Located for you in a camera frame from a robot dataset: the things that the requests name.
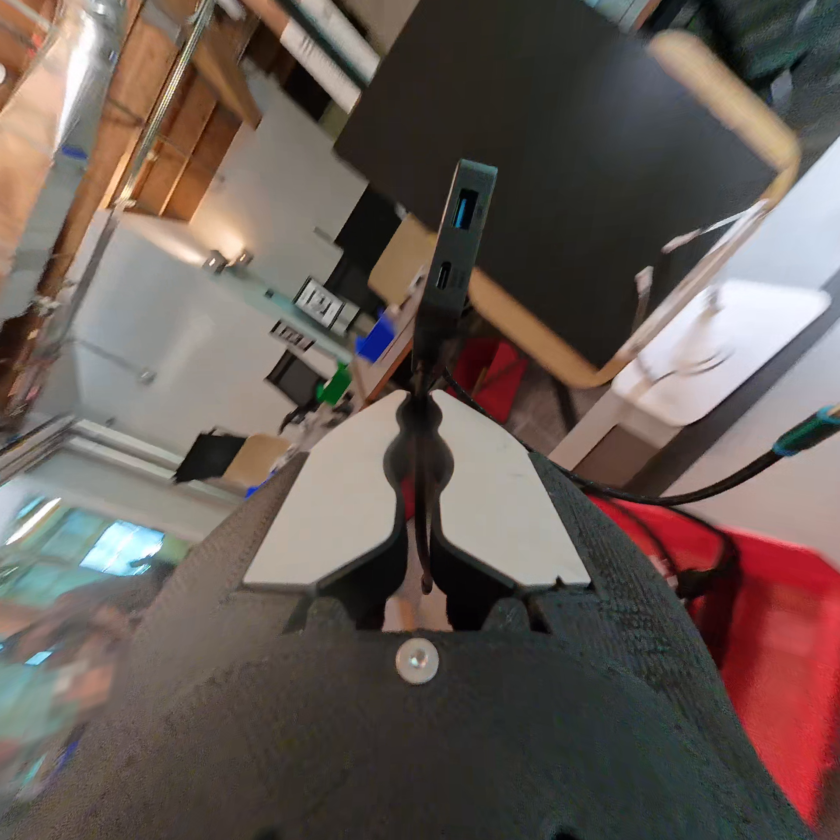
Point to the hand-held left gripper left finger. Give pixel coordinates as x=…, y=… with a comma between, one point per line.
x=334, y=512

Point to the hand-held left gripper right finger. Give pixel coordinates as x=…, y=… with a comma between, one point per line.
x=505, y=518

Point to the dark grey usb hub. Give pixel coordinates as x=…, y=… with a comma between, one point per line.
x=453, y=262

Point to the red storage bin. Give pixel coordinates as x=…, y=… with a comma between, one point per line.
x=787, y=623

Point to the green storage bin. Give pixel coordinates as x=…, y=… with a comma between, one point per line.
x=334, y=386

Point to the blue storage bin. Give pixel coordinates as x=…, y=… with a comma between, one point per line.
x=375, y=340

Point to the black white marker sign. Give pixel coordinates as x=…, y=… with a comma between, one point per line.
x=292, y=336
x=318, y=302

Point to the pale wooden stand board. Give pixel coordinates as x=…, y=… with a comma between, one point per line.
x=400, y=262

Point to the white book stand dark board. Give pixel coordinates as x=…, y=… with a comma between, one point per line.
x=590, y=164

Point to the silver air duct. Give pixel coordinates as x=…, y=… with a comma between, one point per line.
x=65, y=131

